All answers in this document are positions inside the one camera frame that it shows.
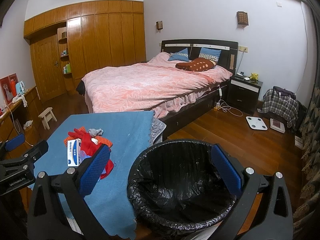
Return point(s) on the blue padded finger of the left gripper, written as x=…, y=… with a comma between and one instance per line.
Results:
x=9, y=145

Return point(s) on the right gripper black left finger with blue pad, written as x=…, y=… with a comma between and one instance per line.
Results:
x=46, y=217

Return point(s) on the wooden wardrobe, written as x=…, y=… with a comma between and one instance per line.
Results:
x=68, y=42

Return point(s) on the grey crumpled tissue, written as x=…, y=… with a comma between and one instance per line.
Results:
x=95, y=132

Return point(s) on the wall lamp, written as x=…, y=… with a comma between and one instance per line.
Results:
x=242, y=18
x=159, y=25

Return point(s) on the small white stool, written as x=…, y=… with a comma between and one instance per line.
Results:
x=46, y=116

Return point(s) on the bed with dark frame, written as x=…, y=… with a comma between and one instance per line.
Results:
x=229, y=52

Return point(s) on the right wall lamp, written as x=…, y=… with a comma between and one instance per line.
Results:
x=242, y=18

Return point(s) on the brown dotted pillow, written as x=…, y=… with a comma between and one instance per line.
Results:
x=197, y=65

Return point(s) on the white bathroom scale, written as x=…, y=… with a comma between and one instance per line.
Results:
x=256, y=123

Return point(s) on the left blue pillow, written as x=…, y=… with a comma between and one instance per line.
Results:
x=181, y=55

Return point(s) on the black lined trash bin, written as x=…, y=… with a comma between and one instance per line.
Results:
x=175, y=189

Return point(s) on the left wall lamp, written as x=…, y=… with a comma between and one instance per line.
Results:
x=159, y=25

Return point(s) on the white crumpled tissue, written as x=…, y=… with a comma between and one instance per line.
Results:
x=95, y=141

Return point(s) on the white blue mask box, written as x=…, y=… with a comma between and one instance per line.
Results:
x=75, y=155

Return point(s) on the pink duvet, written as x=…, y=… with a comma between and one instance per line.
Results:
x=156, y=85

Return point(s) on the wooden side desk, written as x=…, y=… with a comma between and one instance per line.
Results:
x=18, y=119

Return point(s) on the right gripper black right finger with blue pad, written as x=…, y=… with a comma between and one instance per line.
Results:
x=273, y=219

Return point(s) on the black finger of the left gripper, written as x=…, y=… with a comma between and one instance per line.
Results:
x=34, y=154

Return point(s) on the patterned curtain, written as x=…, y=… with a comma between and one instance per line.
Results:
x=310, y=190

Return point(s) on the blue pillow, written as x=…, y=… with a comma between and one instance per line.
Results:
x=210, y=54
x=181, y=55

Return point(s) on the light blue kettle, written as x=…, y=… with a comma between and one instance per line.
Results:
x=20, y=88

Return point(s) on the right blue pillow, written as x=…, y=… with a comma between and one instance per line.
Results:
x=210, y=54

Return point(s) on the blue table cloth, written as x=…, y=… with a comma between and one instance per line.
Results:
x=130, y=134

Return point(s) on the red rubber glove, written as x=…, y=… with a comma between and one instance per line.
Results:
x=88, y=146

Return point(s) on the pink scale on floor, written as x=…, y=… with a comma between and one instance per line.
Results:
x=277, y=125

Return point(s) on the red picture frame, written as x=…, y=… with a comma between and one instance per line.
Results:
x=8, y=86

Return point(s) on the orange foam net sheet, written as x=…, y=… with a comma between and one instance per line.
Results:
x=78, y=134

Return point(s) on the plaid shirt on chair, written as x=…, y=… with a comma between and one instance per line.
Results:
x=283, y=106

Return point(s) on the dark nightstand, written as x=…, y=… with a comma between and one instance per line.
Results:
x=243, y=94

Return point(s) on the yellow plush toy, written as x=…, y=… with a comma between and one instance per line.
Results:
x=254, y=77

